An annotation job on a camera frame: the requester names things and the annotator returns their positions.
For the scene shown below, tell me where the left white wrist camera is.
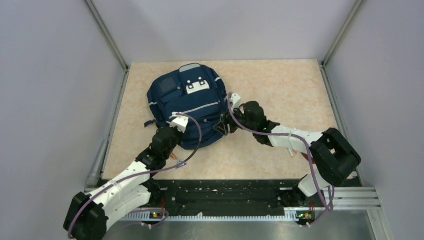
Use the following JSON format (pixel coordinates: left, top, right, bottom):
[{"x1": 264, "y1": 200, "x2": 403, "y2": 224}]
[{"x1": 169, "y1": 112, "x2": 189, "y2": 133}]

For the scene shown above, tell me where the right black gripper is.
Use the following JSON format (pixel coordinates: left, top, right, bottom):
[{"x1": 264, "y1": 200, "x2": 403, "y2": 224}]
[{"x1": 214, "y1": 103, "x2": 257, "y2": 135}]

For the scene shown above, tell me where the white yellow marker pen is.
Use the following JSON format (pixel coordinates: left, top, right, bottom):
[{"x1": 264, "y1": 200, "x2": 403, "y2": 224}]
[{"x1": 287, "y1": 148, "x2": 296, "y2": 159}]

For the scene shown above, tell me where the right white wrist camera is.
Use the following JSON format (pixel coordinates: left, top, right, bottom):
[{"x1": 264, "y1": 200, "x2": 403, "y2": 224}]
[{"x1": 227, "y1": 92, "x2": 242, "y2": 112}]

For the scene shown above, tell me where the blue triangular eraser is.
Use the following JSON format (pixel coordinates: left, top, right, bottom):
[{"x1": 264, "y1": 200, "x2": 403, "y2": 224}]
[{"x1": 176, "y1": 161, "x2": 187, "y2": 169}]

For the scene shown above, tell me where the brown leather pouch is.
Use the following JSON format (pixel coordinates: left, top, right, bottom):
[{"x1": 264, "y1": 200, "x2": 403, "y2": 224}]
[{"x1": 301, "y1": 152, "x2": 315, "y2": 165}]

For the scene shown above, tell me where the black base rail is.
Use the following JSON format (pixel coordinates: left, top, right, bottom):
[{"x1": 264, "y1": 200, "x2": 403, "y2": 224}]
[{"x1": 143, "y1": 179, "x2": 323, "y2": 217}]

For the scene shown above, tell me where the small orange eraser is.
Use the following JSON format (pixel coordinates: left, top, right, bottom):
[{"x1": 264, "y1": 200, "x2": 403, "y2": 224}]
[{"x1": 170, "y1": 152, "x2": 178, "y2": 160}]

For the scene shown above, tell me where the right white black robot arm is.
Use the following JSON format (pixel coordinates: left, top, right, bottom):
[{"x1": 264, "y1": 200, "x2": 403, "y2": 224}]
[{"x1": 214, "y1": 101, "x2": 362, "y2": 206}]

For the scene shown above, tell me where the purple cable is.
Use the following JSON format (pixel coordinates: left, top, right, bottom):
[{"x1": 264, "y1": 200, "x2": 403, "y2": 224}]
[
  {"x1": 226, "y1": 92, "x2": 335, "y2": 229},
  {"x1": 67, "y1": 112, "x2": 204, "y2": 240}
]

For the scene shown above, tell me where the navy blue student backpack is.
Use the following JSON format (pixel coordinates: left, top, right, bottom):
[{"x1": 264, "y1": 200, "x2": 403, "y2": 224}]
[{"x1": 146, "y1": 63, "x2": 228, "y2": 150}]

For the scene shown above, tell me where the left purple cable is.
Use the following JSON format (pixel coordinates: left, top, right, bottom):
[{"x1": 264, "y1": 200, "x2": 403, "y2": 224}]
[{"x1": 67, "y1": 112, "x2": 204, "y2": 240}]

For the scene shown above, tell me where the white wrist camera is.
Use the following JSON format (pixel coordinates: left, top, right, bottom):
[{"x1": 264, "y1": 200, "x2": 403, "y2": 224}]
[
  {"x1": 169, "y1": 112, "x2": 189, "y2": 133},
  {"x1": 227, "y1": 92, "x2": 242, "y2": 112}
]

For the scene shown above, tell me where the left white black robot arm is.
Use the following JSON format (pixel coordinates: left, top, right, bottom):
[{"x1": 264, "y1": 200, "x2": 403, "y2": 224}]
[{"x1": 63, "y1": 126, "x2": 183, "y2": 240}]

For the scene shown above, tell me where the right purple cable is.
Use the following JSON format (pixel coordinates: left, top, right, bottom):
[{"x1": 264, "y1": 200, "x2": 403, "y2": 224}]
[{"x1": 226, "y1": 92, "x2": 335, "y2": 229}]

